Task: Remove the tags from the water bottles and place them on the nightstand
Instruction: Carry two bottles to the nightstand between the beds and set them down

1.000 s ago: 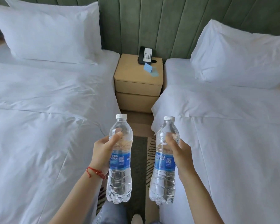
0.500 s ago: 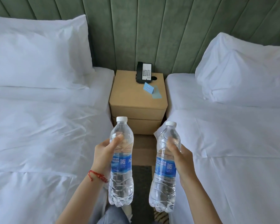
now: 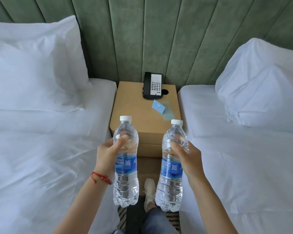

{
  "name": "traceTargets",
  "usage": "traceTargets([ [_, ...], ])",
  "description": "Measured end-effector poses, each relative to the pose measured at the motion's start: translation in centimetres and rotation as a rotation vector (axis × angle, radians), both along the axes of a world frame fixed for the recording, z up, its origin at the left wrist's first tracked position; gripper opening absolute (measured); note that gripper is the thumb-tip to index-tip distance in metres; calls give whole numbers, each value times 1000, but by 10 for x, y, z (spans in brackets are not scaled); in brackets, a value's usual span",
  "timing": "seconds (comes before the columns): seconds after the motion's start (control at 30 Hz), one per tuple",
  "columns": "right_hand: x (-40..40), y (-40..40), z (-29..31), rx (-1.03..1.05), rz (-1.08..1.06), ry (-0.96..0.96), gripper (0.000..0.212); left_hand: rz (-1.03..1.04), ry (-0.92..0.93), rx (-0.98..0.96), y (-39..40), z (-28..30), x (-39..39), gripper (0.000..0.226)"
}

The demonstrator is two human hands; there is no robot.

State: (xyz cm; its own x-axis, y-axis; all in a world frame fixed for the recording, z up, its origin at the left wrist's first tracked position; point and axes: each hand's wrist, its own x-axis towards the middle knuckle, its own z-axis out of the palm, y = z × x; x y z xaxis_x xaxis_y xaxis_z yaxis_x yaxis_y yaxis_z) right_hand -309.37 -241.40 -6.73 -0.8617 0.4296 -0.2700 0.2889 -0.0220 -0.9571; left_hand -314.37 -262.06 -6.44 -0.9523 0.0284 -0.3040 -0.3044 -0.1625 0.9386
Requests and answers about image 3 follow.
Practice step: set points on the blue tent card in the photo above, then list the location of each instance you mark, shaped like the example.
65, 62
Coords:
158, 107

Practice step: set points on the person's right leg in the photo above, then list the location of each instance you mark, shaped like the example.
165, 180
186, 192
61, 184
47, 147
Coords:
158, 222

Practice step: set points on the person's left forearm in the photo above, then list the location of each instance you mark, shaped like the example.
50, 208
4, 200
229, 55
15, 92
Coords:
83, 209

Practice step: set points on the clear plastic water bottle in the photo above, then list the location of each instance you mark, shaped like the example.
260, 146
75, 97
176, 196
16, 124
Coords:
125, 187
169, 192

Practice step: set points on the person's left hand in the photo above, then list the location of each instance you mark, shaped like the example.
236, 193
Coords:
106, 160

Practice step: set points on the green padded headboard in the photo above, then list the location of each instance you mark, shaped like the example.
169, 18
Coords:
136, 38

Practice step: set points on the person's left leg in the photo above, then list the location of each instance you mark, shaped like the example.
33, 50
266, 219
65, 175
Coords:
118, 232

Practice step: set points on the person's right forearm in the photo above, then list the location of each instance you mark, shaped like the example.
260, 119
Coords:
210, 209

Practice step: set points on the black white desk telephone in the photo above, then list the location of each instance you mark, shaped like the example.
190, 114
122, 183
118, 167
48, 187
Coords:
155, 86

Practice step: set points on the wooden nightstand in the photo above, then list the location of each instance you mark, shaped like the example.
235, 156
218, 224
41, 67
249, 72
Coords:
134, 104

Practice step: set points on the person's right hand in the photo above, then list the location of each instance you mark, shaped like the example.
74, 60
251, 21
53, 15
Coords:
193, 165

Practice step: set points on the white pillow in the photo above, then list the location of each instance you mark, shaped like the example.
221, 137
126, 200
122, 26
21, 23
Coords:
26, 70
263, 90

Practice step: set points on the person's right shoe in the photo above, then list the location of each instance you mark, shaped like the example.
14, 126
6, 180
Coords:
149, 190

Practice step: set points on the person's leg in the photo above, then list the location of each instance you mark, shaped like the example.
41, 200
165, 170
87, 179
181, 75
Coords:
158, 222
118, 232

